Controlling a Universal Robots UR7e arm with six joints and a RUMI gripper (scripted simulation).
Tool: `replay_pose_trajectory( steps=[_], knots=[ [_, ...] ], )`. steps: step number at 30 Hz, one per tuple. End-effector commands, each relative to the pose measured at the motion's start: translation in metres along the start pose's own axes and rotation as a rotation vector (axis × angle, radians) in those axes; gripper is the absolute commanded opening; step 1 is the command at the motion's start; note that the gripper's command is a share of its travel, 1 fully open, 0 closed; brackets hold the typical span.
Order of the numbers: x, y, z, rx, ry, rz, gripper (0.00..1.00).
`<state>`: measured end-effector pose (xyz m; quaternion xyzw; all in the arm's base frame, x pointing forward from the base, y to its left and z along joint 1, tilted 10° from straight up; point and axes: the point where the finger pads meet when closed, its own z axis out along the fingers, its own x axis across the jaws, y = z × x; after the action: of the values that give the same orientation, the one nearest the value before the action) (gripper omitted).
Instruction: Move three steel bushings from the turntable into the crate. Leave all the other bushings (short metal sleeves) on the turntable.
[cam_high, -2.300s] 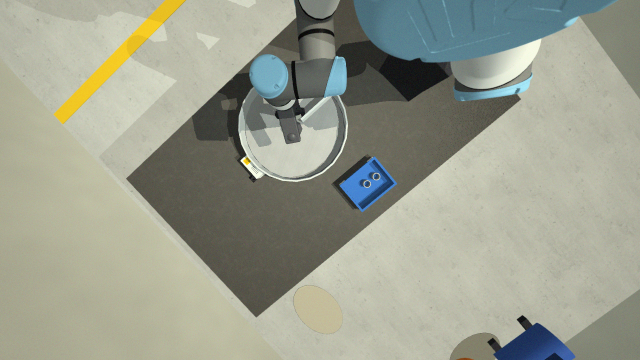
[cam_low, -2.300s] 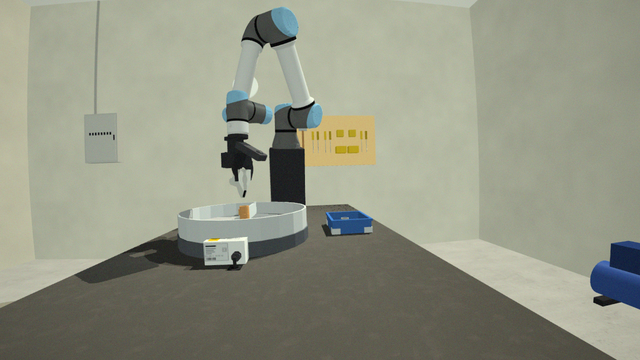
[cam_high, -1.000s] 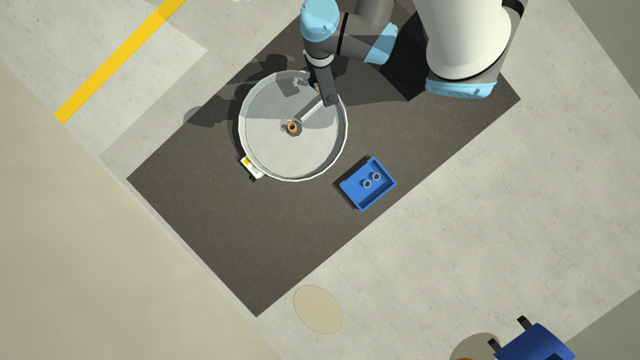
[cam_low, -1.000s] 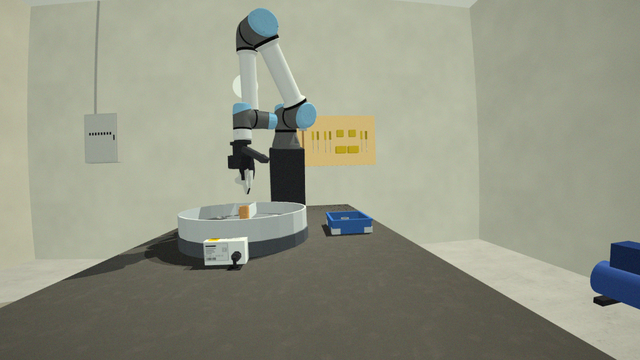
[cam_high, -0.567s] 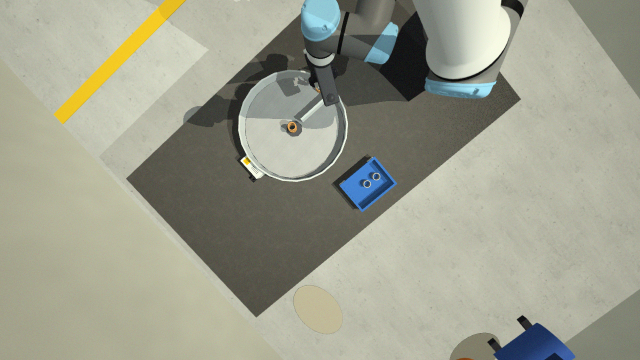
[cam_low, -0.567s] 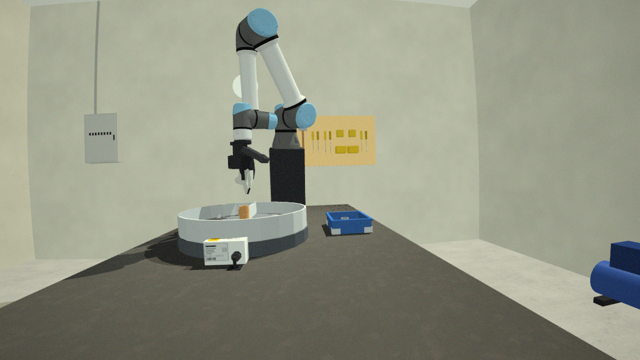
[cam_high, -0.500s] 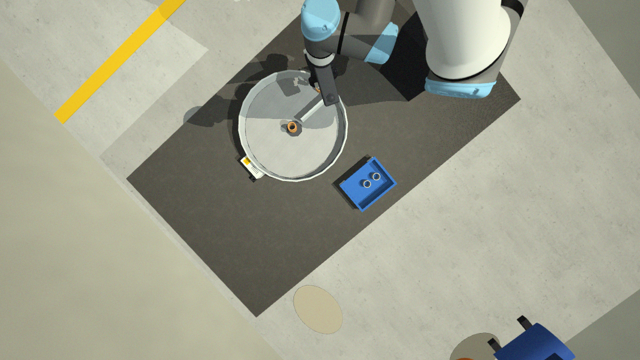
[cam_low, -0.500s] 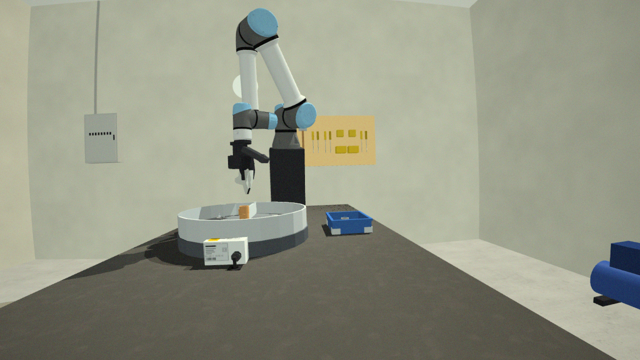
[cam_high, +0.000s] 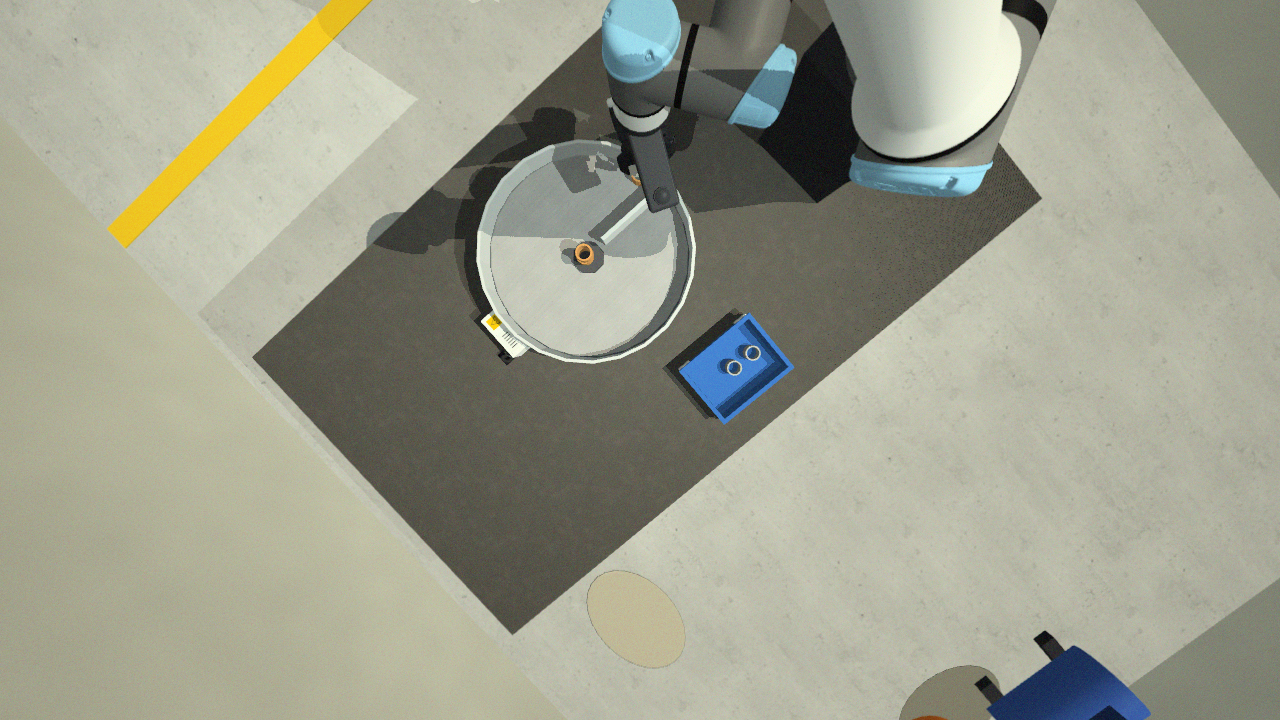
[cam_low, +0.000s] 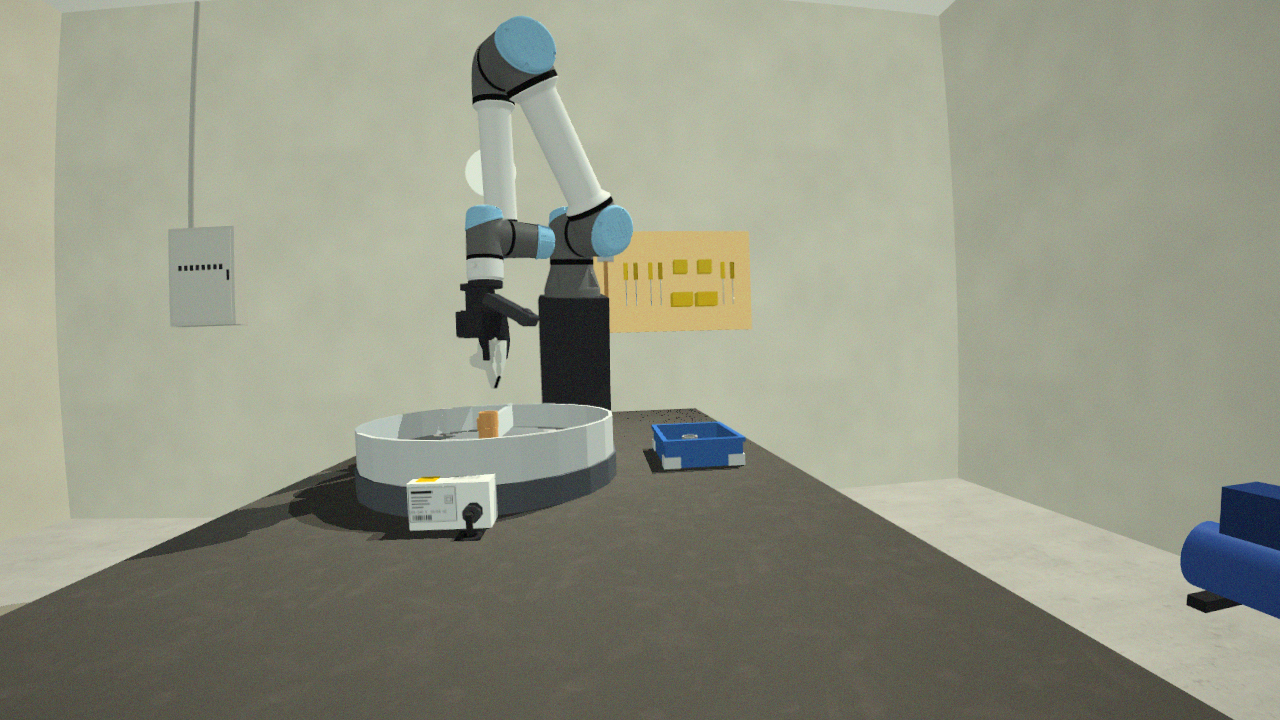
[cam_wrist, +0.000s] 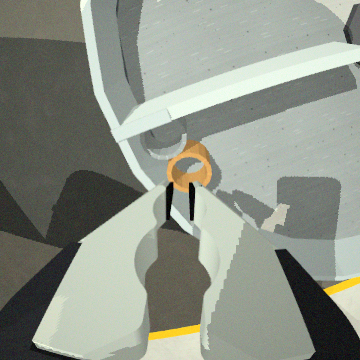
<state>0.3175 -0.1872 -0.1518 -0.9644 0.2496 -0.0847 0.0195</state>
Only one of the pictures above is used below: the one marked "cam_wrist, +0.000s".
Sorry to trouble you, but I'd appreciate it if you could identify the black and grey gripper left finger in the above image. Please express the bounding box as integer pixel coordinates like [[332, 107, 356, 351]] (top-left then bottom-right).
[[0, 180, 174, 360]]

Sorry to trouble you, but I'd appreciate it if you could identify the grey metal sleeve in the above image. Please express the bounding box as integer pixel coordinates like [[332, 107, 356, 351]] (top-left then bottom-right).
[[140, 116, 187, 160]]

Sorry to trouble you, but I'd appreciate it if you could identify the bronze bushing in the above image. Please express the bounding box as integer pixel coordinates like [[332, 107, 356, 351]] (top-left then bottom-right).
[[167, 140, 212, 193]]

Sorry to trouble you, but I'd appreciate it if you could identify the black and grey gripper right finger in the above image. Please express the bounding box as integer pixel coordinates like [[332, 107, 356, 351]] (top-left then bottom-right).
[[189, 181, 360, 360]]

